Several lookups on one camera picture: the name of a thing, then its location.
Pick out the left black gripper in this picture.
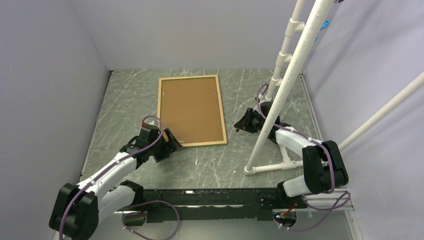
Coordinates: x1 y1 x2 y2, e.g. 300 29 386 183
148 128 183 163

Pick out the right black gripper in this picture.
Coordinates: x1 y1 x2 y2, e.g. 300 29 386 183
234 108 268 134

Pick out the green wooden picture frame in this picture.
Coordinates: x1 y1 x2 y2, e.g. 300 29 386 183
157 74 228 148

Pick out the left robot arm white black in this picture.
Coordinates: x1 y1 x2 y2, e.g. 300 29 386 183
48 123 182 240

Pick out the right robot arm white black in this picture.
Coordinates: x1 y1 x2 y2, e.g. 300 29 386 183
245 117 349 208

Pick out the white PVC pipe stand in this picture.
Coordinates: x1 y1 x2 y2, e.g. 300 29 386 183
243 0 424 176

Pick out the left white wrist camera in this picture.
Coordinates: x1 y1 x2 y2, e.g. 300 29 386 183
141 120 160 129

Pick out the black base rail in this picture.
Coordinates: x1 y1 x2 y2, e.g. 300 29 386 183
121 187 307 223

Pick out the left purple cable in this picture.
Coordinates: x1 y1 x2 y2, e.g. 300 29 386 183
58 115 165 240

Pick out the aluminium frame rail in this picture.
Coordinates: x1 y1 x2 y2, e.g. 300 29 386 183
52 188 364 240

